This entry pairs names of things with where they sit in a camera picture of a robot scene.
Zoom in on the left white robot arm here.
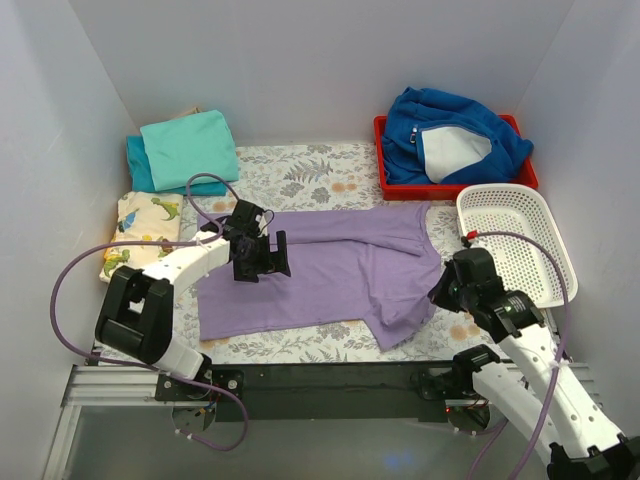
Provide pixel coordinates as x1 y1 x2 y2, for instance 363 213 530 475
95 200 291 400

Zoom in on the floral table cloth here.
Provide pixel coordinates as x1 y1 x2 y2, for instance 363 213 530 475
174 143 491 363

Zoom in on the aluminium frame rail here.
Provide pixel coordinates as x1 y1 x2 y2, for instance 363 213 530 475
41 363 626 480

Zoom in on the dinosaur print folded shirt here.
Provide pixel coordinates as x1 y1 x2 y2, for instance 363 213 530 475
99 191 183 283

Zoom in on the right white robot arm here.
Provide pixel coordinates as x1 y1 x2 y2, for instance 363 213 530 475
429 248 639 479

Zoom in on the white plastic basket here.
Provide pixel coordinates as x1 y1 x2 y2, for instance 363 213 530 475
456 183 578 309

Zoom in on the light teal folded shirt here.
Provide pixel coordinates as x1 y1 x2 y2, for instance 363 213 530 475
140 110 239 190

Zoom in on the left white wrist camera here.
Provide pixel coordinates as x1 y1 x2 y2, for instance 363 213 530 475
255 209 275 235

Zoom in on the dark teal folded shirt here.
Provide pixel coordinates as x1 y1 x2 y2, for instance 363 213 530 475
126 136 227 196

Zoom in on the purple t shirt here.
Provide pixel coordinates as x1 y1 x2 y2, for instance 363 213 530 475
197 202 441 351

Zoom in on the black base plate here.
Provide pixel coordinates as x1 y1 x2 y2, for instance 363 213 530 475
155 361 491 430

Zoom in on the red plastic tray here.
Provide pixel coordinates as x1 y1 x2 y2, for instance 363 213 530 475
373 115 539 201

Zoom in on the blue fleece jacket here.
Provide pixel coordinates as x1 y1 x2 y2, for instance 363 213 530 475
381 87 534 185

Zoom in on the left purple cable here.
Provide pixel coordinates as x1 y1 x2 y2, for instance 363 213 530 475
48 172 250 451

